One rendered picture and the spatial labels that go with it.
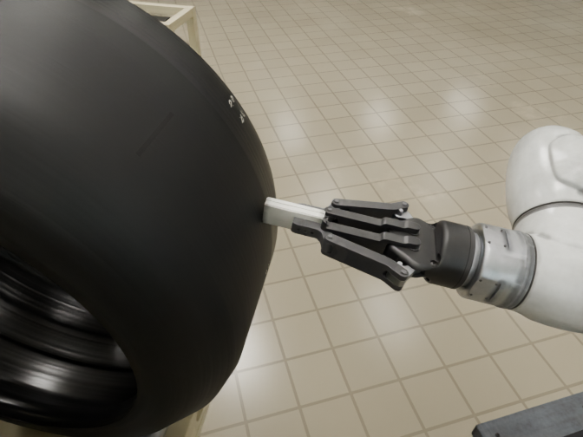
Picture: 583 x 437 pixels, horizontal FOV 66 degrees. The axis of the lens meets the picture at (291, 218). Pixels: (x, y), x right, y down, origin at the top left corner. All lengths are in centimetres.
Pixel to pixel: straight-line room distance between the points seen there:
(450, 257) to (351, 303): 155
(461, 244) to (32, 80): 42
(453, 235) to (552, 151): 20
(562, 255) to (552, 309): 6
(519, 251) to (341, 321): 150
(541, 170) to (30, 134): 55
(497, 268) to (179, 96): 37
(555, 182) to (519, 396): 143
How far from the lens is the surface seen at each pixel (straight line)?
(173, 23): 272
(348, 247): 49
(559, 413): 119
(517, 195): 64
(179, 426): 81
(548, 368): 211
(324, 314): 199
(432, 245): 53
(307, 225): 50
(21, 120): 38
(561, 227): 58
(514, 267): 52
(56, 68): 42
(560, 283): 54
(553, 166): 64
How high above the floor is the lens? 159
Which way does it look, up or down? 41 degrees down
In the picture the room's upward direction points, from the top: 1 degrees clockwise
